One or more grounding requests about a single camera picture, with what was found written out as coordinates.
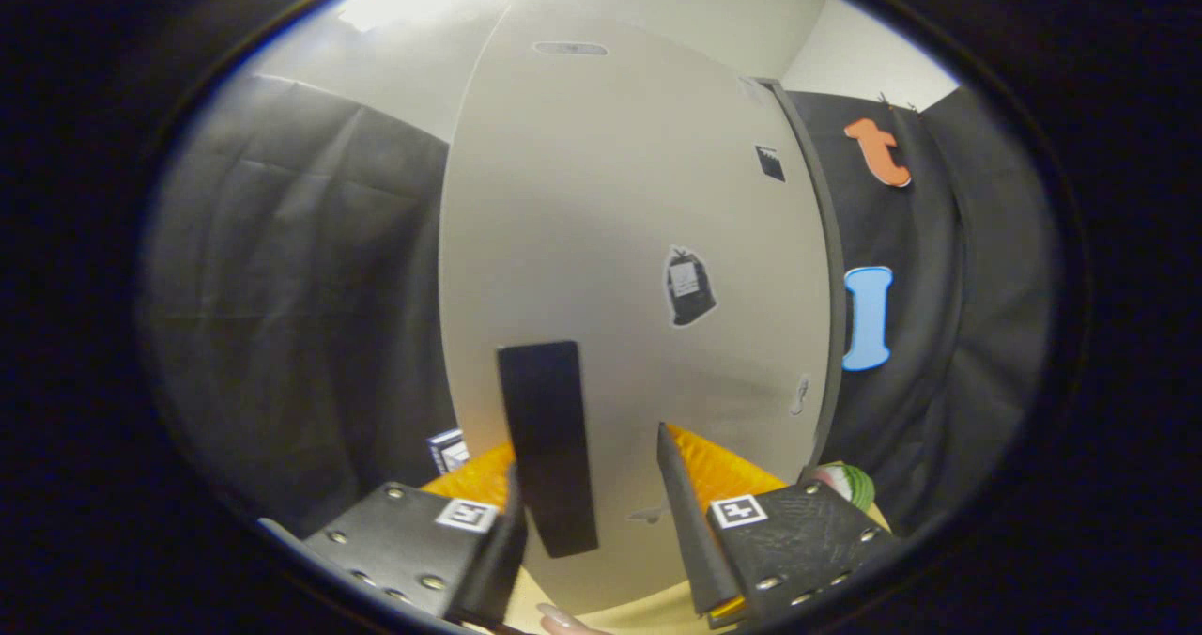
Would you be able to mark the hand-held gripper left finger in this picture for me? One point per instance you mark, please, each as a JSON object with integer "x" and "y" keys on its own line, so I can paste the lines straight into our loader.
{"x": 502, "y": 560}

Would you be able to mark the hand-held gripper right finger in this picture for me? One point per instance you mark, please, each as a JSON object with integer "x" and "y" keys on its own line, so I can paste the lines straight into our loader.
{"x": 700, "y": 541}

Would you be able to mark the grey shoe cabinet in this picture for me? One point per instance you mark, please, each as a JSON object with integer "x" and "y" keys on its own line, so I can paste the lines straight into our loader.
{"x": 831, "y": 287}

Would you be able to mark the stack of white books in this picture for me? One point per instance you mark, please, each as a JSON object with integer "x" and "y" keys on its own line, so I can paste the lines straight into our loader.
{"x": 449, "y": 452}

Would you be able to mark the green striped object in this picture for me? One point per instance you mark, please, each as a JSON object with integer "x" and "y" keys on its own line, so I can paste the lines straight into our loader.
{"x": 850, "y": 485}

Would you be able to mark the black backdrop cloth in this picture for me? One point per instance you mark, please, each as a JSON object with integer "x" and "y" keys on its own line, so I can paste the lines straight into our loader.
{"x": 300, "y": 287}

